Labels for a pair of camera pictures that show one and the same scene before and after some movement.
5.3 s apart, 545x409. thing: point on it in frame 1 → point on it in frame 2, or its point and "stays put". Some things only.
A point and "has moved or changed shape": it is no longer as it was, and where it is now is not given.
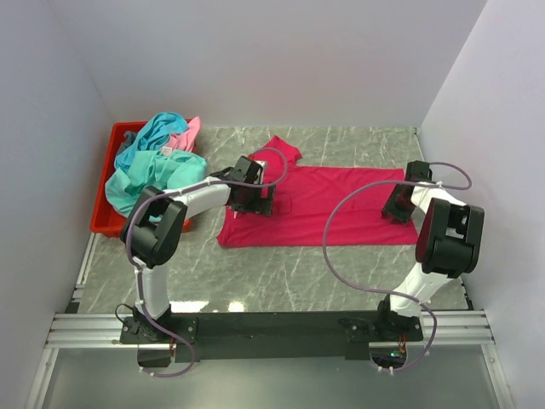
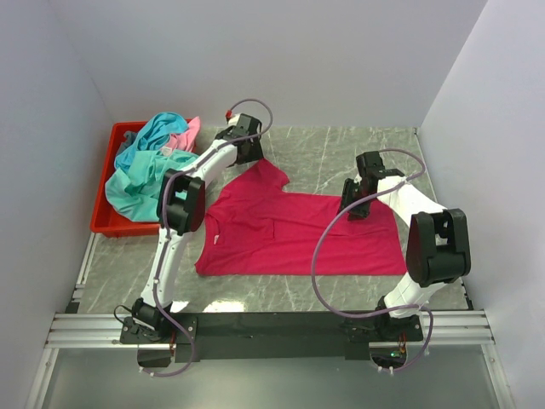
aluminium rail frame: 72,330 stays put
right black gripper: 389,209 → 348,186
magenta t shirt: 316,205 has moved or changed shape
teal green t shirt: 161,169 stays put
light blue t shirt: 154,135 stays put
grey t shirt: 129,138 stays put
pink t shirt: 184,141 stays put
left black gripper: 261,205 → 255,153
